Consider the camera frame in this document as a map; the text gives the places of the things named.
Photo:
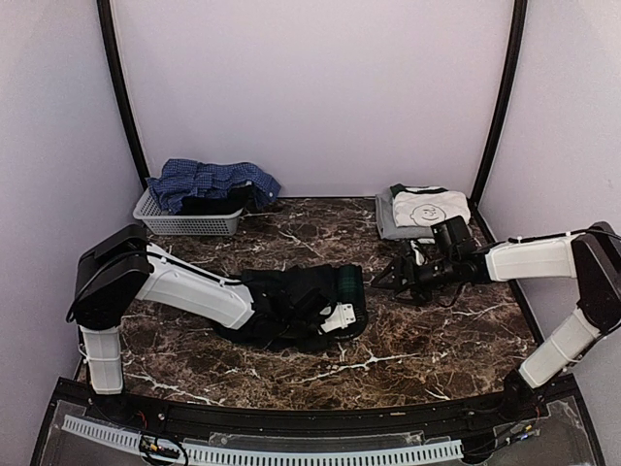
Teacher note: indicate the right black frame post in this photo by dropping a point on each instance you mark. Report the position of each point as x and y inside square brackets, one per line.
[514, 42]

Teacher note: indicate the white perforated laundry basket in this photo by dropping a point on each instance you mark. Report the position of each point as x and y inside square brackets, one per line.
[161, 223]

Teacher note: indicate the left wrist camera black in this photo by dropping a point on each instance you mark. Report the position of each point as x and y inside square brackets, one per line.
[314, 306]

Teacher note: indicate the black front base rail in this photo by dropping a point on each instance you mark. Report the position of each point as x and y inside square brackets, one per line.
[463, 418]

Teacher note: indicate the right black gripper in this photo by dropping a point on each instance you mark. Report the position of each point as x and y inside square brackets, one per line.
[400, 267]

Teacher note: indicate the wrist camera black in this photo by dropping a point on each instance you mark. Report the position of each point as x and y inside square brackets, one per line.
[314, 306]
[454, 238]

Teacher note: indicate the black garment in basket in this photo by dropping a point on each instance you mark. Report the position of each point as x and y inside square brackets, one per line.
[235, 200]

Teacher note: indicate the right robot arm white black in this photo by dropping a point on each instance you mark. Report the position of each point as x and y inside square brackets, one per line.
[591, 256]

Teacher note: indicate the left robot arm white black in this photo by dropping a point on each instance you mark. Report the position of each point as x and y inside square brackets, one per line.
[127, 267]

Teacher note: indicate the left black frame post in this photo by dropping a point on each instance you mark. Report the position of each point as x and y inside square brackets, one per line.
[121, 94]

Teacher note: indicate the white slotted cable duct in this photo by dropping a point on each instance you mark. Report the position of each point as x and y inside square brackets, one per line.
[237, 449]

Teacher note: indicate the dark green plaid garment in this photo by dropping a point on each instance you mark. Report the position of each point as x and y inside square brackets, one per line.
[349, 286]

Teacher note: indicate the folded grey polo shirt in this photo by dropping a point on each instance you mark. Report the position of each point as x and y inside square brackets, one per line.
[387, 228]

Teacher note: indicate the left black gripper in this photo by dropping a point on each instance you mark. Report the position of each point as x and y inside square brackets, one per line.
[309, 347]

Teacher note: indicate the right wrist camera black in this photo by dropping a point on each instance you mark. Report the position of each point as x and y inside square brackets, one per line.
[454, 238]

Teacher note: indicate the white and green raglan shirt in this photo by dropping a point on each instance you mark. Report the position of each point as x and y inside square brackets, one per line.
[424, 206]

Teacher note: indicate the black frame post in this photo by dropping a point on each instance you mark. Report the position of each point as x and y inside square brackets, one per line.
[121, 94]
[514, 42]

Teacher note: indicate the blue checkered shirt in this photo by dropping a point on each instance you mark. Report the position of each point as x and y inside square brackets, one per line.
[182, 179]

